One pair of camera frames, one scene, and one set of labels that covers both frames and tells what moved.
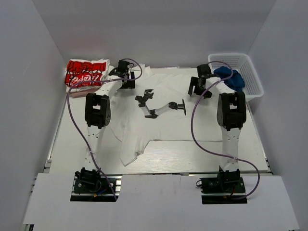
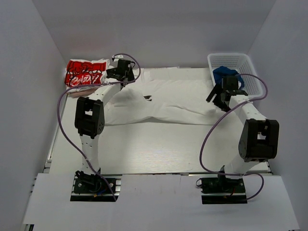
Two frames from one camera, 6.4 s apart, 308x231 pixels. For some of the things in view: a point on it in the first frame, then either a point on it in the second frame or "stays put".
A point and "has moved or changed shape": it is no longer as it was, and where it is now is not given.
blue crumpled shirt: x=236 y=81 stays put
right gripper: x=194 y=82 → x=215 y=91
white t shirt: x=159 y=107 has moved or changed shape
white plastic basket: x=242 y=64 stays put
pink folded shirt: x=83 y=94 stays put
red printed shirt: x=80 y=70 stays put
